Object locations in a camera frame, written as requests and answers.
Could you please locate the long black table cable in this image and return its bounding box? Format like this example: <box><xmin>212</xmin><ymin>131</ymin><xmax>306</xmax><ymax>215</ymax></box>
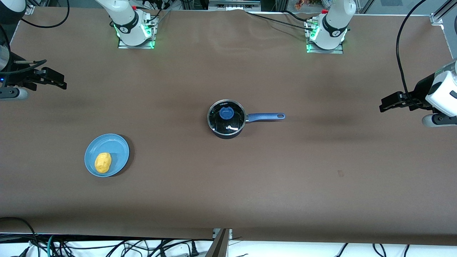
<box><xmin>245</xmin><ymin>11</ymin><xmax>316</xmax><ymax>32</ymax></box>

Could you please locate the aluminium frame bar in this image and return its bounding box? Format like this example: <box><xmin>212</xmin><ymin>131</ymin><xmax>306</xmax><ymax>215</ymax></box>
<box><xmin>204</xmin><ymin>228</ymin><xmax>233</xmax><ymax>257</ymax></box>

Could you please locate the black looped floor cable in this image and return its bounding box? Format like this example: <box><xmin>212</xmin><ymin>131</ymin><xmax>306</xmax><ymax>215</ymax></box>
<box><xmin>0</xmin><ymin>217</ymin><xmax>37</xmax><ymax>257</ymax></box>

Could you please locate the silver metal device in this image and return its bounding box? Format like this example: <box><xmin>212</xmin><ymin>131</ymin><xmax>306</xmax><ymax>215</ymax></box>
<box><xmin>209</xmin><ymin>0</ymin><xmax>261</xmax><ymax>11</ymax></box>

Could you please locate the blue plate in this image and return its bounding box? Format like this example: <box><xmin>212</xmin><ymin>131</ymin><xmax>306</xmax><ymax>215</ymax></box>
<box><xmin>84</xmin><ymin>133</ymin><xmax>130</xmax><ymax>177</ymax></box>

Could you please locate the brown table cover sheet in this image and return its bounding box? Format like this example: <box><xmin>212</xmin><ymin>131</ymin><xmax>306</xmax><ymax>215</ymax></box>
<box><xmin>0</xmin><ymin>7</ymin><xmax>457</xmax><ymax>247</ymax></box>

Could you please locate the short black table cable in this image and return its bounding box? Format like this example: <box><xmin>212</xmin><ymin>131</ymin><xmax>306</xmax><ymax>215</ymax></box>
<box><xmin>284</xmin><ymin>10</ymin><xmax>311</xmax><ymax>22</ymax></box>

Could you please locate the yellow potato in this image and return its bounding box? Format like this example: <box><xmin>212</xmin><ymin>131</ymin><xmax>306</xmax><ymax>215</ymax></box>
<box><xmin>94</xmin><ymin>152</ymin><xmax>112</xmax><ymax>174</ymax></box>

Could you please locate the black pot with blue handle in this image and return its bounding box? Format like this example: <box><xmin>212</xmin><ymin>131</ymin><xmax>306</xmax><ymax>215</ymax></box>
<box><xmin>207</xmin><ymin>99</ymin><xmax>286</xmax><ymax>140</ymax></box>

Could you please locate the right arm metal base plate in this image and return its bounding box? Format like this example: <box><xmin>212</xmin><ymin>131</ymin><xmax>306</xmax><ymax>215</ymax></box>
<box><xmin>117</xmin><ymin>14</ymin><xmax>156</xmax><ymax>49</ymax></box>

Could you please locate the glass lid with blue knob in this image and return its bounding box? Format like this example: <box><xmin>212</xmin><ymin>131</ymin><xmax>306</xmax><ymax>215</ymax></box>
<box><xmin>207</xmin><ymin>99</ymin><xmax>247</xmax><ymax>133</ymax></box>

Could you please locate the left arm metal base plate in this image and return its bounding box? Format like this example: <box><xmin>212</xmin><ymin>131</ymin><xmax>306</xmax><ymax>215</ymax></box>
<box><xmin>306</xmin><ymin>19</ymin><xmax>344</xmax><ymax>54</ymax></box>

